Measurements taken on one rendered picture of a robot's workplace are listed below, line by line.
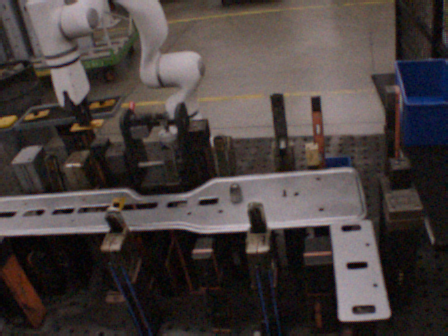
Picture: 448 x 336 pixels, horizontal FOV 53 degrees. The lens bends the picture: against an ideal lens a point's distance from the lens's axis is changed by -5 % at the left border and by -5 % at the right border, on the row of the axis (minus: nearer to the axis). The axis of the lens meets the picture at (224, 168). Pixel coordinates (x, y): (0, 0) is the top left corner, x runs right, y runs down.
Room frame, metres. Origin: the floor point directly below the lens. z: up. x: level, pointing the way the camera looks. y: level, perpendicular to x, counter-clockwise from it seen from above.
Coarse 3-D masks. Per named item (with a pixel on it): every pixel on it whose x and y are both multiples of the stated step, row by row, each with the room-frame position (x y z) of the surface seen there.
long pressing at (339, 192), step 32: (64, 192) 1.20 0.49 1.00; (96, 192) 1.16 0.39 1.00; (128, 192) 1.13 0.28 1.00; (192, 192) 1.06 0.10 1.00; (224, 192) 1.03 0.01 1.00; (256, 192) 1.01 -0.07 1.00; (288, 192) 0.98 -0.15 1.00; (320, 192) 0.95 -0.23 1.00; (352, 192) 0.92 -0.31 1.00; (0, 224) 1.10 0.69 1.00; (32, 224) 1.07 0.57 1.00; (64, 224) 1.04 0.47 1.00; (96, 224) 1.01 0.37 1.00; (128, 224) 0.98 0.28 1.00; (160, 224) 0.96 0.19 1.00; (192, 224) 0.93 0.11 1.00; (224, 224) 0.90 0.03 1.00; (288, 224) 0.86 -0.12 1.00; (320, 224) 0.83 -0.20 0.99
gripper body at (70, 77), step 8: (64, 64) 1.06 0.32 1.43; (72, 64) 1.07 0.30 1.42; (80, 64) 1.12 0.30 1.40; (56, 72) 1.05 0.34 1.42; (64, 72) 1.05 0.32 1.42; (72, 72) 1.06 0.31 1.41; (80, 72) 1.10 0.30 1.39; (56, 80) 1.05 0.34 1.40; (64, 80) 1.04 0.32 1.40; (72, 80) 1.05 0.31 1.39; (80, 80) 1.09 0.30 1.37; (56, 88) 1.05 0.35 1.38; (64, 88) 1.04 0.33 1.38; (72, 88) 1.04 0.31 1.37; (80, 88) 1.08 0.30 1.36; (88, 88) 1.12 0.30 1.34; (64, 96) 1.05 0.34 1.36; (72, 96) 1.04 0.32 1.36; (80, 96) 1.07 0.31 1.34; (64, 104) 1.05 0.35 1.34
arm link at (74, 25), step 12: (72, 0) 1.21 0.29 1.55; (84, 0) 1.06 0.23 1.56; (96, 0) 1.09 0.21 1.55; (72, 12) 1.04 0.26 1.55; (84, 12) 1.04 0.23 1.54; (96, 12) 1.07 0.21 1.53; (72, 24) 1.03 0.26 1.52; (84, 24) 1.03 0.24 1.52; (96, 24) 1.06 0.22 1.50; (72, 36) 1.04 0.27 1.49; (84, 36) 1.05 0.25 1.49
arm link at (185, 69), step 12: (168, 60) 1.55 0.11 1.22; (180, 60) 1.53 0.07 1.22; (192, 60) 1.52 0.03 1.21; (168, 72) 1.53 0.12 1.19; (180, 72) 1.51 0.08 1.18; (192, 72) 1.50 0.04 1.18; (204, 72) 1.56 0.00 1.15; (168, 84) 1.54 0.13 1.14; (180, 84) 1.52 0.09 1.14; (192, 84) 1.51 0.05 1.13; (180, 96) 1.54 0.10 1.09; (192, 96) 1.54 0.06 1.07; (168, 108) 1.56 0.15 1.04; (192, 108) 1.55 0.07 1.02
